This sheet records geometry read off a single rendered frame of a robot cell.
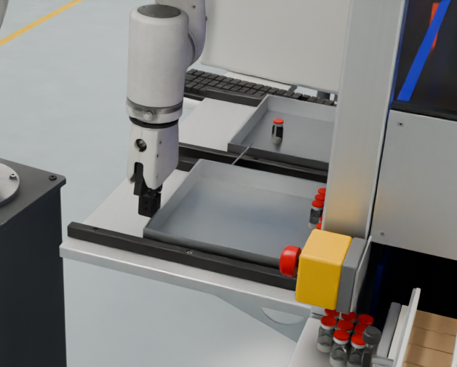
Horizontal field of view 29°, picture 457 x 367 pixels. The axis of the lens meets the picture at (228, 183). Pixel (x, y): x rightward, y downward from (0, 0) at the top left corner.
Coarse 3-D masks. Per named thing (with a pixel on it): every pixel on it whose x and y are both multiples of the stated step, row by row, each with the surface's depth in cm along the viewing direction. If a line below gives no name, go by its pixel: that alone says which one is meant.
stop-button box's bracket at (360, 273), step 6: (366, 246) 111; (366, 252) 111; (366, 258) 112; (360, 264) 107; (366, 264) 114; (360, 270) 108; (366, 270) 116; (360, 276) 110; (354, 282) 107; (360, 282) 111; (354, 288) 107; (360, 288) 113; (354, 294) 108; (354, 300) 109
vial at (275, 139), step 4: (276, 124) 168; (280, 124) 168; (272, 128) 169; (276, 128) 168; (280, 128) 168; (272, 132) 169; (276, 132) 169; (280, 132) 169; (272, 136) 170; (276, 136) 169; (280, 136) 169; (272, 140) 170; (276, 140) 169; (280, 140) 170
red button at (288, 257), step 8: (288, 248) 112; (296, 248) 112; (280, 256) 112; (288, 256) 111; (296, 256) 111; (280, 264) 111; (288, 264) 111; (296, 264) 112; (288, 272) 111; (296, 272) 113
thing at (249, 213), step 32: (192, 192) 151; (224, 192) 151; (256, 192) 152; (288, 192) 152; (160, 224) 140; (192, 224) 141; (224, 224) 142; (256, 224) 142; (288, 224) 143; (224, 256) 131; (256, 256) 129
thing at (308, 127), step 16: (272, 96) 183; (256, 112) 176; (272, 112) 183; (288, 112) 183; (304, 112) 182; (320, 112) 181; (240, 128) 167; (256, 128) 176; (288, 128) 177; (304, 128) 177; (320, 128) 178; (240, 144) 161; (256, 144) 169; (272, 144) 170; (288, 144) 170; (304, 144) 170; (320, 144) 171; (272, 160) 160; (288, 160) 159; (304, 160) 158; (320, 160) 157
